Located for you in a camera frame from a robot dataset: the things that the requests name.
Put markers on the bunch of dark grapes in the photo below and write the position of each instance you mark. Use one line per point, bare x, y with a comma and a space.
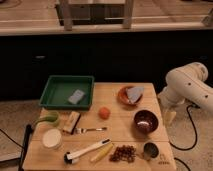
123, 153

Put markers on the green plastic tray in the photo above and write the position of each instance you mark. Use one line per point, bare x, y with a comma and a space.
59, 88

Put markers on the grey sponge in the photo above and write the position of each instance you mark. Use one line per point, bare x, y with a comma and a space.
76, 97

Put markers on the green ladle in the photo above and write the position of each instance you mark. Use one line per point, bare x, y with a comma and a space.
51, 117

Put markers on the wooden block with black edge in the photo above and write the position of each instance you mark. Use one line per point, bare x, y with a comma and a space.
71, 122

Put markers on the grey folded cloth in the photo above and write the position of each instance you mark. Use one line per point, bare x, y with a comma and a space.
134, 93

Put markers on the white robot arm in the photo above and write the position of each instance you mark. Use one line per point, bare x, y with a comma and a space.
185, 83

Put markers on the metal measuring cup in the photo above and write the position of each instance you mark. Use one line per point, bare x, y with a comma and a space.
150, 151

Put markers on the white paper cup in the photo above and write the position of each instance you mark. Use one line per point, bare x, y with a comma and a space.
52, 139

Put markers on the yellow banana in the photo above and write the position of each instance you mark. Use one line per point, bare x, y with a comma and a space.
102, 153

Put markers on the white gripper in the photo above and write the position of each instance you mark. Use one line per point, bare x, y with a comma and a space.
169, 98

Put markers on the orange plate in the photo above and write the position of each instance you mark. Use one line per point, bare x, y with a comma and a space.
122, 96

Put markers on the black clamp bar left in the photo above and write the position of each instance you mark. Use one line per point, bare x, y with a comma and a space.
28, 132

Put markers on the wooden frame posts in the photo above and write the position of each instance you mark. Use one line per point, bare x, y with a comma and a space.
97, 15

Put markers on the dark brown bowl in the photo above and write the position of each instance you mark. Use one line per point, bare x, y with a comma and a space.
146, 121

